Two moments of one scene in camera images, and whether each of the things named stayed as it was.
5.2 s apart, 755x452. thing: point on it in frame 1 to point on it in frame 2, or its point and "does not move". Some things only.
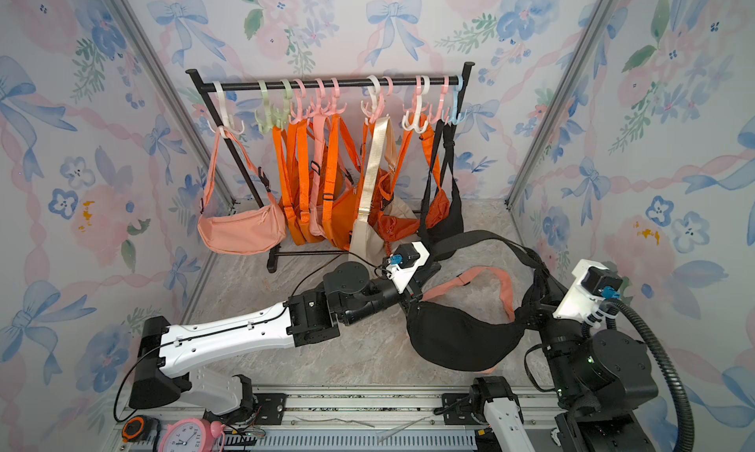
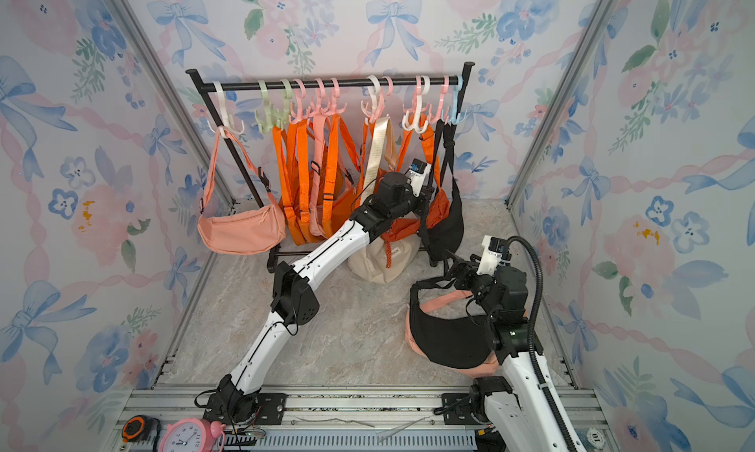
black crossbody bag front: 454,340 does not move
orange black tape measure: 139,428 does not move
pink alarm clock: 192,434 does not move
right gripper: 541,306 to 470,270
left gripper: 412,291 to 424,199
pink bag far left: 239,230 does not move
